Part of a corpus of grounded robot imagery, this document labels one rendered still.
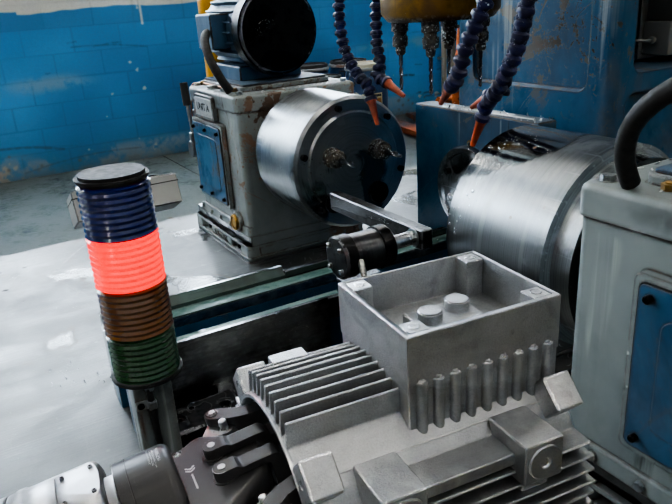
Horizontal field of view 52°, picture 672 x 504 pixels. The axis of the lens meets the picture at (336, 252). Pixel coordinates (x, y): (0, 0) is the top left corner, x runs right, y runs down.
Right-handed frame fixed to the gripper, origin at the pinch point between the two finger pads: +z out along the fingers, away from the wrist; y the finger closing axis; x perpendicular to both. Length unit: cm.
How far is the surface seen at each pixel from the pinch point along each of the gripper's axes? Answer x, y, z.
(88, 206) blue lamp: -15.0, 18.9, -15.7
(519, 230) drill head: 2.8, 21.0, 26.9
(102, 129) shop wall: 79, 605, 28
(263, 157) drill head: 5, 89, 19
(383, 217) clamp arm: 8, 48, 23
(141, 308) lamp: -5.6, 17.7, -14.5
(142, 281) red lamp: -7.9, 17.8, -13.7
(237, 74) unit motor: -8, 111, 24
